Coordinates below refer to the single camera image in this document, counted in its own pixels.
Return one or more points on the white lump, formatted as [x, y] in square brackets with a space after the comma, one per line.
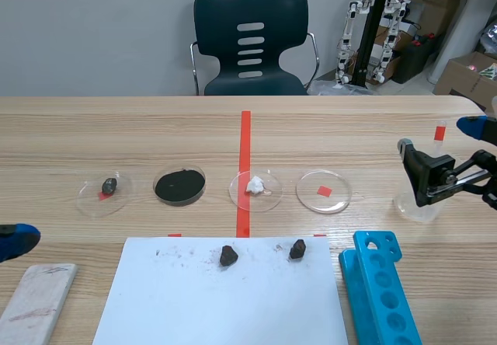
[255, 185]

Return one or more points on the clear glass dish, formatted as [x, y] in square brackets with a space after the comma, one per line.
[268, 199]
[116, 199]
[324, 203]

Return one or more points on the clear plastic bag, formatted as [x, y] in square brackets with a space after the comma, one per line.
[341, 88]

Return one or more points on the clear plastic beaker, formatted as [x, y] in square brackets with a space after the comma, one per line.
[407, 205]

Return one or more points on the black case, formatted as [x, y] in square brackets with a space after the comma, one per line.
[415, 59]

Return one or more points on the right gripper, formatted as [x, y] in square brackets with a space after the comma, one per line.
[491, 193]

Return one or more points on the glass dish with black powder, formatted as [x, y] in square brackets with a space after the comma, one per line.
[179, 185]

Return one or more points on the small white tile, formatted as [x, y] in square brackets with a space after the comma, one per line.
[37, 306]

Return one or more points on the brown cardboard box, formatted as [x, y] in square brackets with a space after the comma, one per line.
[466, 81]
[427, 7]

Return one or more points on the white sheet of paper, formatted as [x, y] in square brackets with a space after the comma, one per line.
[217, 302]

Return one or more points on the black metal rail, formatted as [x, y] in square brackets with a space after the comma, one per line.
[370, 30]

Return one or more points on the small dark stone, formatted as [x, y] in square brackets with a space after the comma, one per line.
[109, 185]
[297, 249]
[228, 255]

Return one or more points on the turquoise rack with round holes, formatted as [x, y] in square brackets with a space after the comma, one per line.
[382, 290]

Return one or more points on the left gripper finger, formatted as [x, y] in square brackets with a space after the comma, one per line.
[17, 240]

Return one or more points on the dark blue chair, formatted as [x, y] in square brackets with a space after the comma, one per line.
[248, 18]

